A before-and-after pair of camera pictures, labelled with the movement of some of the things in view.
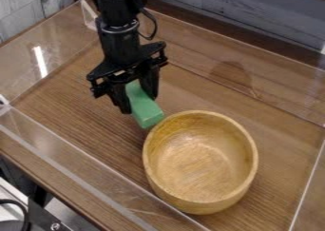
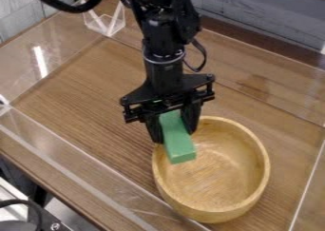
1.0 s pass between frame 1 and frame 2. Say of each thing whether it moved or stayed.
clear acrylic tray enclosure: stayed
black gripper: moved
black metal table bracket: stayed
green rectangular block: moved
